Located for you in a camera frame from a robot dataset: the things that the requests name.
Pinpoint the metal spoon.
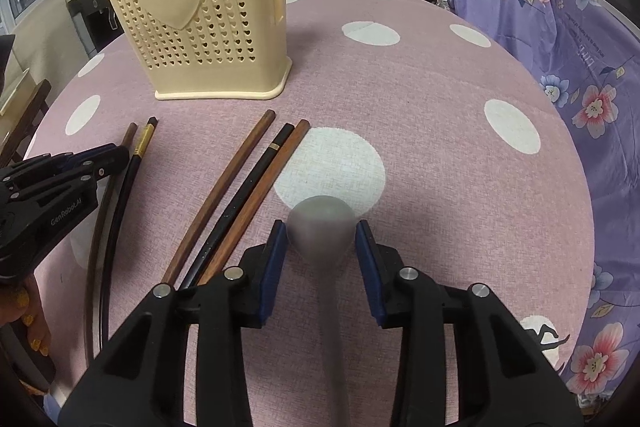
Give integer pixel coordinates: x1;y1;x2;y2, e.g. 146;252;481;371
287;195;357;427

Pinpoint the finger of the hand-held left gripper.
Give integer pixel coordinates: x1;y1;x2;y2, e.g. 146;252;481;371
4;145;117;186
9;145;132;208

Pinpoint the black chopstick thin gold band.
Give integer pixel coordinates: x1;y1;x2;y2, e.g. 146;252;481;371
178;123;295;290

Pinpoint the beige plastic utensil holder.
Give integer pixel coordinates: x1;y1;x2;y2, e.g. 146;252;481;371
95;0;293;102

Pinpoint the purple floral cloth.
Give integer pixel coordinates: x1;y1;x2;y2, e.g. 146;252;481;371
442;0;640;408

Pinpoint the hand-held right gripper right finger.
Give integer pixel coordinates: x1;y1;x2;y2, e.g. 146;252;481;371
354;219;586;427

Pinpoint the person's left hand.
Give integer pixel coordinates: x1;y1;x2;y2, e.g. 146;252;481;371
0;274;53;358

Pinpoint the brown wooden chopstick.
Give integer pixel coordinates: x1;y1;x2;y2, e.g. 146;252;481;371
161;109;277;283
197;119;311;287
85;122;138;360

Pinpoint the grey water dispenser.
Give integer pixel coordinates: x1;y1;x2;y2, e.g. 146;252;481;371
62;0;126;58

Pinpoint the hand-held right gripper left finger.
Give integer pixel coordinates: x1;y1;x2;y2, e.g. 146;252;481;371
57;219;290;427

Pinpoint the black chopstick wide gold band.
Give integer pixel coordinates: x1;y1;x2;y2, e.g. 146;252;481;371
98;118;160;350

